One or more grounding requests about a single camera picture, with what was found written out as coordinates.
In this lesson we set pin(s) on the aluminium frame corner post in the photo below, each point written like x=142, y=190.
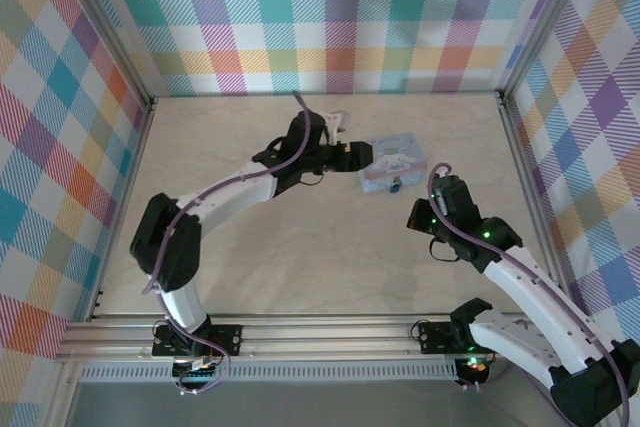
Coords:
x=105, y=22
x=542, y=22

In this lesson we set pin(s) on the light blue cartoon tin box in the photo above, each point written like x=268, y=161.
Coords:
x=395, y=157

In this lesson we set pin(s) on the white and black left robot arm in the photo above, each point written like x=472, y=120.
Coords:
x=225, y=197

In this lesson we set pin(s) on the wide aluminium base rail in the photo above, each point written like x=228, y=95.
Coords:
x=325, y=339

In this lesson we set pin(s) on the aluminium side rail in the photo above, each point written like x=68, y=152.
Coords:
x=532, y=197
x=122, y=207

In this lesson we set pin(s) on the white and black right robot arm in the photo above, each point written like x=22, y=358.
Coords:
x=525, y=292

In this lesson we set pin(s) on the small blue padlock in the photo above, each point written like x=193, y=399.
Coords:
x=395, y=187

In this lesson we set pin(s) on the small control circuit board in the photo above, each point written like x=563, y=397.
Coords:
x=475, y=364
x=197, y=366

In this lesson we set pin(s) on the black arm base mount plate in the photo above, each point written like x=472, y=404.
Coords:
x=435, y=337
x=225, y=339

